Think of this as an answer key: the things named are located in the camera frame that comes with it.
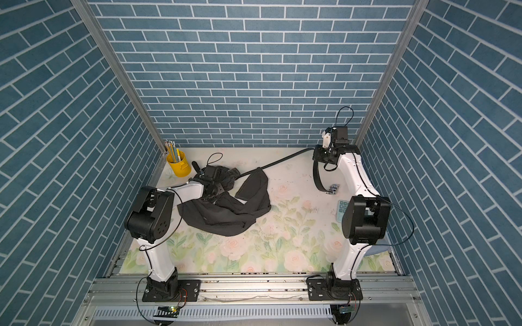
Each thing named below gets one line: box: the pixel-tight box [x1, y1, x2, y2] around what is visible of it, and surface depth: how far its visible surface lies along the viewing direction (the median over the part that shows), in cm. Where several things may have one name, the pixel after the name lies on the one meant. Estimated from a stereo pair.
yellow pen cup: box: [166, 150, 192, 178], surface depth 107 cm
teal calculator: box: [336, 199, 350, 223], surface depth 97 cm
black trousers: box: [178, 166, 272, 237], surface depth 93 cm
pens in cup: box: [164, 140, 181, 163], surface depth 104 cm
